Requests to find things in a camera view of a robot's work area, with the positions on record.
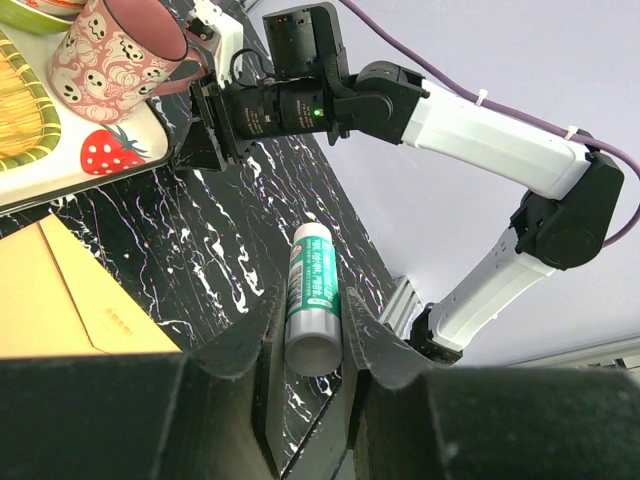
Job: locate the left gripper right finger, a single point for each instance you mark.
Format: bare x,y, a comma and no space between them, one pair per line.
388,420

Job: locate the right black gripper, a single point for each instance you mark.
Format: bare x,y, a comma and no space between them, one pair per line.
227,122

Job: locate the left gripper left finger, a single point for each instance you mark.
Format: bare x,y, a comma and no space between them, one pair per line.
227,419

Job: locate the green white glue stick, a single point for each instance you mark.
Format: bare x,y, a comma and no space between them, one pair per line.
313,337

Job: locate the brown paper envelope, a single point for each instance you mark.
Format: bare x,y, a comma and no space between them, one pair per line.
58,300

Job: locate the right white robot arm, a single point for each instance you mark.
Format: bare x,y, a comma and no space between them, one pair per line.
572,180

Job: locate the white strawberry tray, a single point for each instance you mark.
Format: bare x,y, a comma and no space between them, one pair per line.
88,154

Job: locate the yellow woven bamboo basket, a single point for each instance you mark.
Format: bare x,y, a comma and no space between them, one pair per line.
30,125

